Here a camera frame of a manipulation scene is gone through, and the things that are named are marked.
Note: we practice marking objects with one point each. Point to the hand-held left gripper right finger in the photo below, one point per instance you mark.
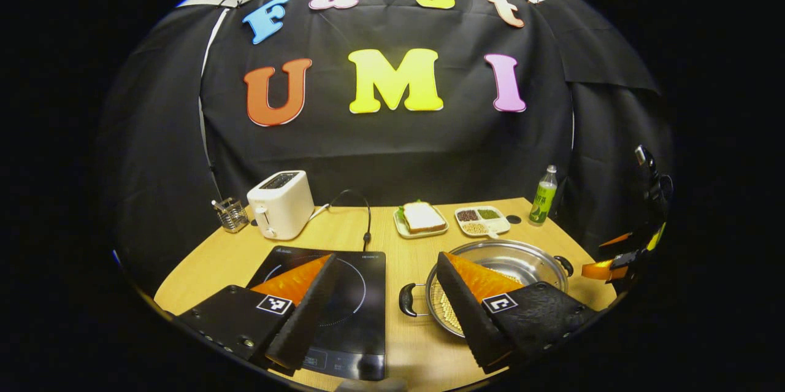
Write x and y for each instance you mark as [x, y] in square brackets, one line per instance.
[466, 318]

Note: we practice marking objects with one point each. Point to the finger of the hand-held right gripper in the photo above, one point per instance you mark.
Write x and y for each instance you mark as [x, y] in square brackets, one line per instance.
[616, 238]
[613, 262]

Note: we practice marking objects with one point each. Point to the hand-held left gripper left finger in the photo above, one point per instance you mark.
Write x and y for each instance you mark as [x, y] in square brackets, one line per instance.
[306, 318]

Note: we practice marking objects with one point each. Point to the black induction cooktop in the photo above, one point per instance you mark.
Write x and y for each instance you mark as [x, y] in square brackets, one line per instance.
[362, 318]

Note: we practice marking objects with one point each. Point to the stainless steel pot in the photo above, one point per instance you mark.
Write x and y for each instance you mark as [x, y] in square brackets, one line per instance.
[527, 260]

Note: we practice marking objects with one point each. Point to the pile of soybeans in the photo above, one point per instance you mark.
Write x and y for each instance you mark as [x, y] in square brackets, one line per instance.
[451, 312]

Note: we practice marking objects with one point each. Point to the green drink bottle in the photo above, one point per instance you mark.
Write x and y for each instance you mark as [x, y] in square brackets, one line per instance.
[543, 199]

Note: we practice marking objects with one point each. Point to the small white plate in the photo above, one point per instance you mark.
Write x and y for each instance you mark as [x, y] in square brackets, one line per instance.
[423, 234]

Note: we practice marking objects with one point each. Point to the white divided bean dish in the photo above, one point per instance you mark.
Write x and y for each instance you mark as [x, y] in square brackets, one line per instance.
[481, 220]

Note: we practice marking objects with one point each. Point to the white toaster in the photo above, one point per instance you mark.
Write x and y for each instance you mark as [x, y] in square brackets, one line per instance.
[281, 205]

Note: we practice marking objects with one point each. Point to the black backdrop cloth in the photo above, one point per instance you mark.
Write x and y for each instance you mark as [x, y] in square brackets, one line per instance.
[392, 146]

